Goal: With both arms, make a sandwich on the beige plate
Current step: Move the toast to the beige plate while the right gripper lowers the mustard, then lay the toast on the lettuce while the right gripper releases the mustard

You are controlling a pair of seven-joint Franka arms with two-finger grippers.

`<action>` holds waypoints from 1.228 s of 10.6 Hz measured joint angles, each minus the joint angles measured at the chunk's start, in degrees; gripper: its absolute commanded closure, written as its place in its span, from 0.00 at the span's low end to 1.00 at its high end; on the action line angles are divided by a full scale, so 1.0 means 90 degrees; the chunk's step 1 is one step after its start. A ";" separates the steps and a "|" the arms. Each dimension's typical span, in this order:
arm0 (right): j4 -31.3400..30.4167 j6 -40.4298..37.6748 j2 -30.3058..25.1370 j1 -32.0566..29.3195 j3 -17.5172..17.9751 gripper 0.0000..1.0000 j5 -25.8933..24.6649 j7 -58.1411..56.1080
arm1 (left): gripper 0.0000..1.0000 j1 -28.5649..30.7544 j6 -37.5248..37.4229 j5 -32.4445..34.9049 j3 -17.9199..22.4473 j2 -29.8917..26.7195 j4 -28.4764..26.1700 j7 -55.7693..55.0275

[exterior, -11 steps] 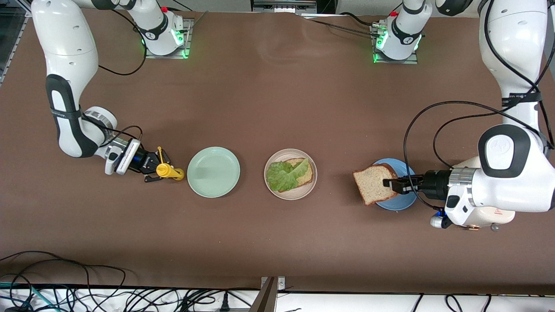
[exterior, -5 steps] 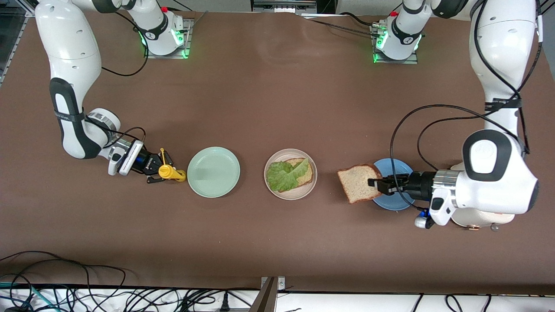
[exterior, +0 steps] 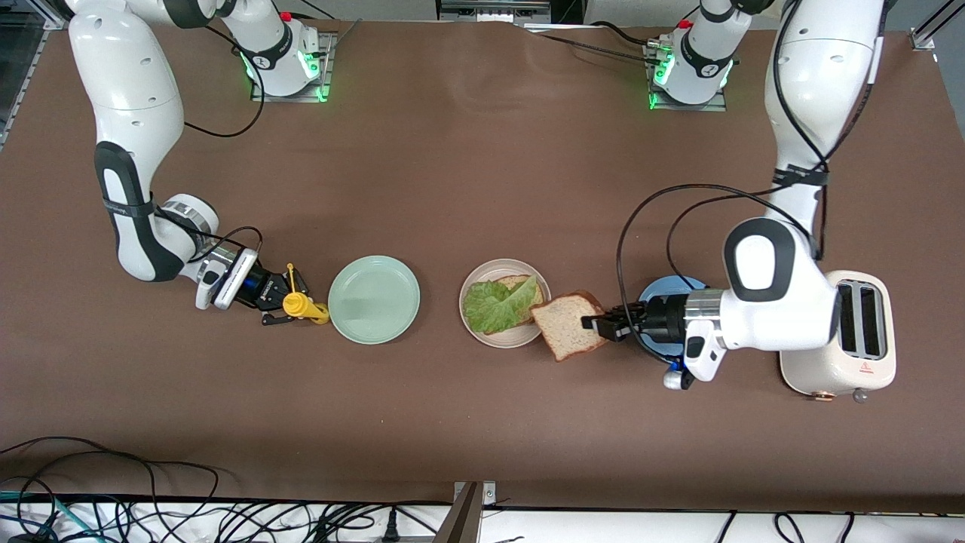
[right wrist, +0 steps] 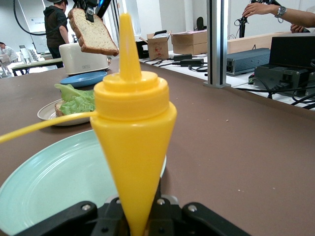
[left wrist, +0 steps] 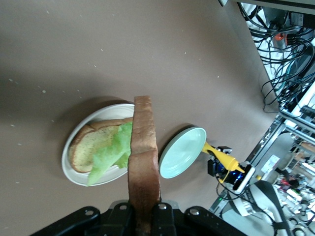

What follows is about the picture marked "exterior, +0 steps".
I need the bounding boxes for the yellow mustard squeeze bottle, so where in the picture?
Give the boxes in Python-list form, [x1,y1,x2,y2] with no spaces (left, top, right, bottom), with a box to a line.
[283,263,331,326]

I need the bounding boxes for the brown bread slice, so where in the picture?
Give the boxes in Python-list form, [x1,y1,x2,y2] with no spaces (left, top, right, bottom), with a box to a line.
[496,275,547,327]
[530,291,610,363]

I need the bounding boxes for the green lettuce leaf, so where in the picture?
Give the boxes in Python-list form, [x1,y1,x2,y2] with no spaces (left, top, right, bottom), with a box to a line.
[462,275,538,336]

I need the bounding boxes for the blue plate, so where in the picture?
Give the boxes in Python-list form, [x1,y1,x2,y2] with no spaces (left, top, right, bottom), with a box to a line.
[637,275,729,368]

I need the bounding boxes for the mint green plate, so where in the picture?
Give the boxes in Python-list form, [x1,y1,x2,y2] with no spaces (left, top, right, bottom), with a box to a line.
[328,255,421,345]

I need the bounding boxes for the beige plate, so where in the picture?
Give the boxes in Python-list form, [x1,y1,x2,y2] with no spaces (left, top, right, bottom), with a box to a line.
[458,259,553,349]

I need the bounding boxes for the white toaster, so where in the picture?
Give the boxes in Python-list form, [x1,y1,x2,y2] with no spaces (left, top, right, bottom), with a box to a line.
[779,270,898,405]

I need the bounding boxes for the dark equipment box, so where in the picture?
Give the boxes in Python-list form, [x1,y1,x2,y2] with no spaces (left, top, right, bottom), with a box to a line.
[437,0,553,23]

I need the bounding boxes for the black cable tangle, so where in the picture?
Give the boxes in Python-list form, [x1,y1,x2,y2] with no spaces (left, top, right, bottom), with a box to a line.
[0,452,453,543]

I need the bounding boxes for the long black cable loop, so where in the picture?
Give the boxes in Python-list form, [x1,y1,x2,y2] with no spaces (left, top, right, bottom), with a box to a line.
[0,436,221,502]

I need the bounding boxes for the aluminium profile bracket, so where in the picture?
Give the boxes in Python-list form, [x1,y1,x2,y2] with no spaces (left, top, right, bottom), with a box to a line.
[433,481,497,543]

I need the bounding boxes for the teal cable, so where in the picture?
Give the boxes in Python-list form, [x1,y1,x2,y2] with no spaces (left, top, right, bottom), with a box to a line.
[0,490,82,539]

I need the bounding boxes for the aluminium frame rack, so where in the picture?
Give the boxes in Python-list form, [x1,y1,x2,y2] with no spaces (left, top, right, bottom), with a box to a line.
[0,0,72,152]

